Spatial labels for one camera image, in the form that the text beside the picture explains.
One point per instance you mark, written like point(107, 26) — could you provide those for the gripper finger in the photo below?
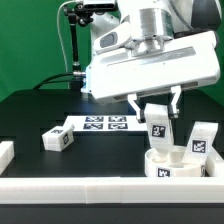
point(132, 100)
point(173, 109)

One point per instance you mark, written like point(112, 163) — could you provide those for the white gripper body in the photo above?
point(188, 62)

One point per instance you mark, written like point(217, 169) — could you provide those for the white round stool seat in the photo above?
point(171, 165)

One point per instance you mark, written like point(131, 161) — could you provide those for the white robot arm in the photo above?
point(142, 48)

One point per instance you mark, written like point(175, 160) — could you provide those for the white marker sheet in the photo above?
point(104, 123)

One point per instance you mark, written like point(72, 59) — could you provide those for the white U-shaped fence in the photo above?
point(111, 190)

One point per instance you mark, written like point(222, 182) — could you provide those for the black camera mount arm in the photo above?
point(77, 15)

